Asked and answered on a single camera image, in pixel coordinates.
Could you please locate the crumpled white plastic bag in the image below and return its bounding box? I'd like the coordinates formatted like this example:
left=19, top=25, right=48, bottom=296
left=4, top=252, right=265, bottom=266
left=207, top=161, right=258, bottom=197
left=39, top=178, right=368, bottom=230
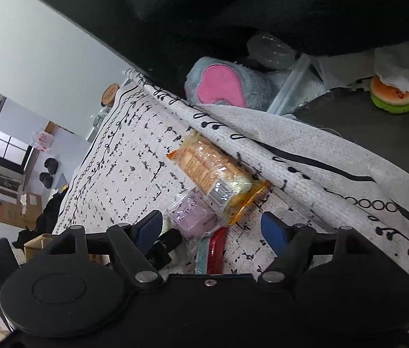
left=373, top=40, right=409, bottom=113

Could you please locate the burger plush toy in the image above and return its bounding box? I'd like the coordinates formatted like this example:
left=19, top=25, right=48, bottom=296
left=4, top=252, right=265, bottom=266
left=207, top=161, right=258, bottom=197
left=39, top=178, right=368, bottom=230
left=369, top=75, right=409, bottom=114

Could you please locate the clear bag with pink contents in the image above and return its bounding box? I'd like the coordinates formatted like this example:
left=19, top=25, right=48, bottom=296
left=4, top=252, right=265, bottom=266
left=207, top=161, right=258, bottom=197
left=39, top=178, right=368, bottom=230
left=31, top=130, right=53, bottom=152

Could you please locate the white black-patterned blanket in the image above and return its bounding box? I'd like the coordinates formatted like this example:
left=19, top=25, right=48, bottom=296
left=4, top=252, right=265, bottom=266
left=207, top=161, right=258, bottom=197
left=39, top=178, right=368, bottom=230
left=50, top=67, right=409, bottom=348

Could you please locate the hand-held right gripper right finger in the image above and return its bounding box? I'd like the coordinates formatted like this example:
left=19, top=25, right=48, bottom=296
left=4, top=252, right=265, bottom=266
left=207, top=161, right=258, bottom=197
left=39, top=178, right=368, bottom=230
left=258, top=211, right=379, bottom=285

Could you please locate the clear plastic lid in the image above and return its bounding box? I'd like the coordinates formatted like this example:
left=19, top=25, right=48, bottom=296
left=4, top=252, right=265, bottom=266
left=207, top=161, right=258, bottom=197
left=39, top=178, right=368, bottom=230
left=246, top=34, right=297, bottom=70

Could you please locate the black panel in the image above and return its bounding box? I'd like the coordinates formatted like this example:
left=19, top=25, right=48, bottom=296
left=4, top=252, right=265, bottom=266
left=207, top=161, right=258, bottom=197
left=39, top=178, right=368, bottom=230
left=11, top=0, right=191, bottom=98

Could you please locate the red stick snack packet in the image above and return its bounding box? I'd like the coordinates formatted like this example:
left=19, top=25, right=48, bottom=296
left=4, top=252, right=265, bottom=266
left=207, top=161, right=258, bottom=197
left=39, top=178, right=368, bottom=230
left=206, top=226, right=230, bottom=275

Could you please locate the grey and pink plush toy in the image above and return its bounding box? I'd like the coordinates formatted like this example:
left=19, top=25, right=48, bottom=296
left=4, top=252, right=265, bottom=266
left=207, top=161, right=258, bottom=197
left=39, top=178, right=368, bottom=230
left=184, top=56, right=274, bottom=111

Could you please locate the black bag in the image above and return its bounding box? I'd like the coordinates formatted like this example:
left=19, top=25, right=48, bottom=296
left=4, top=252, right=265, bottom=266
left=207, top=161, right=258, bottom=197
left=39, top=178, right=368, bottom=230
left=12, top=190, right=68, bottom=249

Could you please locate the blue-green snack packet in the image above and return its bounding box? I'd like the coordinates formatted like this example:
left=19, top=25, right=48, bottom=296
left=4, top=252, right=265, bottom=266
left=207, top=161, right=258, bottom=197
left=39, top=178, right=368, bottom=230
left=193, top=239, right=212, bottom=275

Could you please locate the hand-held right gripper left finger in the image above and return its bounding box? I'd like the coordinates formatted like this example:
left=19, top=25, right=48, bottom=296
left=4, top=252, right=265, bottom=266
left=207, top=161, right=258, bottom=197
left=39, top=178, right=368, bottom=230
left=43, top=209, right=165, bottom=285

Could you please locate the jar with wooden lid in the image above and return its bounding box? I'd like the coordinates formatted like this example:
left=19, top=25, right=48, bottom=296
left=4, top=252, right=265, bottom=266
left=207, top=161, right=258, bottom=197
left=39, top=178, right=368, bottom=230
left=92, top=83, right=120, bottom=127

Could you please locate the orange cracker packet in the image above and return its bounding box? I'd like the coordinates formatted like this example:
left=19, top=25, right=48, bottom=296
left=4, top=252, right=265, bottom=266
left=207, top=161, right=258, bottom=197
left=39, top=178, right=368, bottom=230
left=166, top=130, right=272, bottom=225

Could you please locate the clear plastic rod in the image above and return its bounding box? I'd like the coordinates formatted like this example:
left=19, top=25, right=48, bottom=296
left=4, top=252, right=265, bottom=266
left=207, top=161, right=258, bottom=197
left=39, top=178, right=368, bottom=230
left=266, top=54, right=312, bottom=115

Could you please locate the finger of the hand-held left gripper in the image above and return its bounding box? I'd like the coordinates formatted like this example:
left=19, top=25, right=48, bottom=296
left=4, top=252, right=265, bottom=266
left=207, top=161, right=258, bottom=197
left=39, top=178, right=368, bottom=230
left=147, top=229, right=183, bottom=271

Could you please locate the clear packet with purple cake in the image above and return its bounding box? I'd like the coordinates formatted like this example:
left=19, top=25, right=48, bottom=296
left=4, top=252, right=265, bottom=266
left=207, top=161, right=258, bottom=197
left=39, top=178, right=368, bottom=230
left=165, top=186, right=220, bottom=240

